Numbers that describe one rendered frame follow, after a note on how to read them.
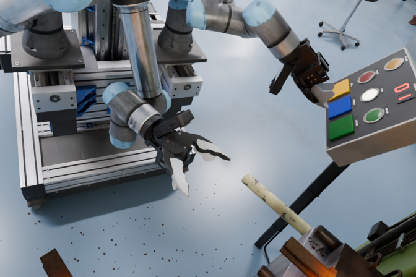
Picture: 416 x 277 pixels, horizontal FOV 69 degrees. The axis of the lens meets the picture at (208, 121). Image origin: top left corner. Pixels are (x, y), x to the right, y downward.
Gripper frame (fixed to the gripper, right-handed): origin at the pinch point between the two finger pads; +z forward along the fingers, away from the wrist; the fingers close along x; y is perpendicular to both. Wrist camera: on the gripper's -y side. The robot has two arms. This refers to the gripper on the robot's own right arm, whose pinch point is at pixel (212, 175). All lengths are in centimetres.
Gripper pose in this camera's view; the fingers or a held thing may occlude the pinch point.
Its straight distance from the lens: 68.9
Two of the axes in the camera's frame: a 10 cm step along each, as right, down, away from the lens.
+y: -2.6, 6.7, 7.0
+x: -6.3, 4.3, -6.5
